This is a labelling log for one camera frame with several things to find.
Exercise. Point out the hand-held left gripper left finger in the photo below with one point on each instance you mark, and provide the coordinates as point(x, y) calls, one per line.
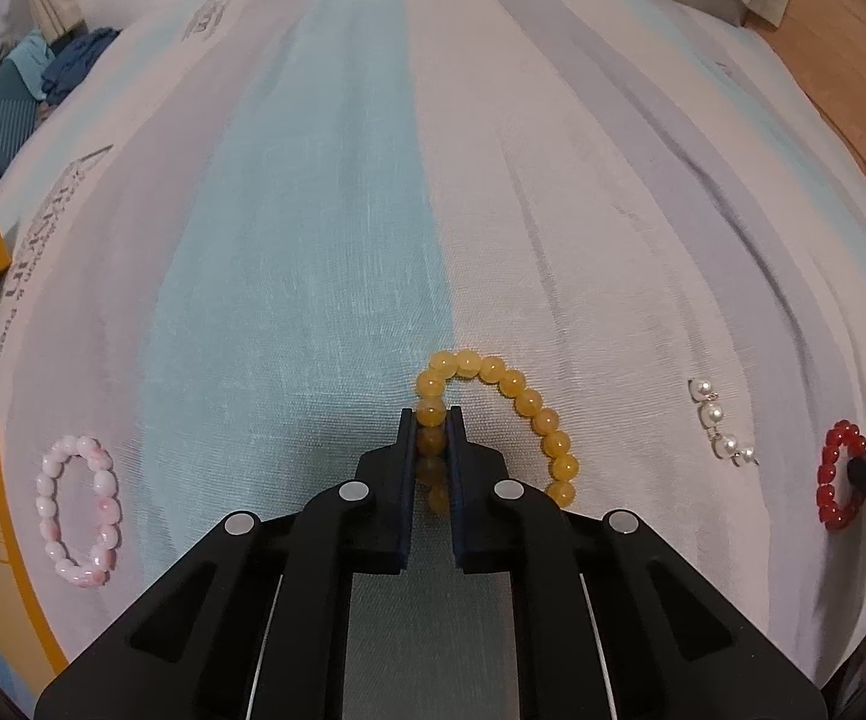
point(403, 480)

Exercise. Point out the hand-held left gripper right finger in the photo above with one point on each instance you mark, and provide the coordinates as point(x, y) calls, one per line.
point(459, 480)

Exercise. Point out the striped bed cover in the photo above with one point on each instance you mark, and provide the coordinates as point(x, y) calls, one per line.
point(328, 202)

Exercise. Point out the dark blue cloth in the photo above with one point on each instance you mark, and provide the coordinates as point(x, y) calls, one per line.
point(76, 60)

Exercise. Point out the light blue cloth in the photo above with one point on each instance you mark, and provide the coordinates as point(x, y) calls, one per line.
point(27, 56)

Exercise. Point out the narrow beige curtain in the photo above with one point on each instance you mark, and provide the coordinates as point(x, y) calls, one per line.
point(54, 7)

